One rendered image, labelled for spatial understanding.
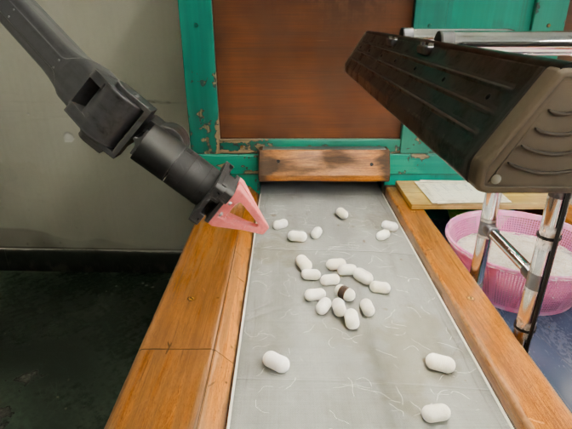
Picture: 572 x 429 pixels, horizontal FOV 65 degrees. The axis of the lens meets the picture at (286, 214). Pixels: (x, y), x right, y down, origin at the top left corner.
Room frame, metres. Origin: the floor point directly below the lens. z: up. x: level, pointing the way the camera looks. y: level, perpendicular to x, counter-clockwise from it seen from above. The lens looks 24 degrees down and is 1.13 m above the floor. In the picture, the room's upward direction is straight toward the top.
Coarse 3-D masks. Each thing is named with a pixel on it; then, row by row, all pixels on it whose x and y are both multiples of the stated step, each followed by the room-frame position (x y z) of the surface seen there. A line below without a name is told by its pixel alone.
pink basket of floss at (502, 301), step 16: (448, 224) 0.78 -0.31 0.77; (464, 224) 0.82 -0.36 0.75; (496, 224) 0.84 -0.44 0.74; (448, 240) 0.73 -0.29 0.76; (464, 256) 0.68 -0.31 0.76; (496, 272) 0.63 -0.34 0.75; (512, 272) 0.61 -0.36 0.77; (496, 288) 0.63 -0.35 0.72; (512, 288) 0.62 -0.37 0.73; (560, 288) 0.60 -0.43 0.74; (496, 304) 0.64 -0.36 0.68; (512, 304) 0.63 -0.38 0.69; (544, 304) 0.61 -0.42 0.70; (560, 304) 0.61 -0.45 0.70
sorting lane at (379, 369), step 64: (256, 256) 0.71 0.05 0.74; (320, 256) 0.71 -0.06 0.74; (384, 256) 0.71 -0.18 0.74; (256, 320) 0.52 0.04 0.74; (320, 320) 0.52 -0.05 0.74; (384, 320) 0.52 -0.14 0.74; (448, 320) 0.52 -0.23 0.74; (256, 384) 0.40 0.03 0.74; (320, 384) 0.40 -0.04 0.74; (384, 384) 0.40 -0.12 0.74; (448, 384) 0.40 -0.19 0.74
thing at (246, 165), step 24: (216, 168) 1.02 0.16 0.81; (240, 168) 1.02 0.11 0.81; (408, 168) 1.02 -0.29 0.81; (432, 168) 1.02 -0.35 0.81; (264, 192) 1.03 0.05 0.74; (288, 192) 1.03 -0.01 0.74; (312, 192) 1.03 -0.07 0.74; (336, 192) 1.03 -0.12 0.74; (360, 192) 1.03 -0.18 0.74; (432, 216) 1.02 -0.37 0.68
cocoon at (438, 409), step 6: (426, 408) 0.35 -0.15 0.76; (432, 408) 0.35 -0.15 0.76; (438, 408) 0.35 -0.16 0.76; (444, 408) 0.35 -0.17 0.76; (426, 414) 0.35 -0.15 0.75; (432, 414) 0.34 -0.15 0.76; (438, 414) 0.34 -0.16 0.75; (444, 414) 0.34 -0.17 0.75; (450, 414) 0.35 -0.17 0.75; (426, 420) 0.34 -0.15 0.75; (432, 420) 0.34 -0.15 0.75; (438, 420) 0.34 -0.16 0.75
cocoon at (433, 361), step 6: (432, 354) 0.43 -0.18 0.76; (438, 354) 0.43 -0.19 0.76; (426, 360) 0.43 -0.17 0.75; (432, 360) 0.42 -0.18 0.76; (438, 360) 0.42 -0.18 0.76; (444, 360) 0.42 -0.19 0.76; (450, 360) 0.42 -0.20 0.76; (432, 366) 0.42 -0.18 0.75; (438, 366) 0.42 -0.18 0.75; (444, 366) 0.41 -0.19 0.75; (450, 366) 0.41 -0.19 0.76; (444, 372) 0.41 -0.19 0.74; (450, 372) 0.41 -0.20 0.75
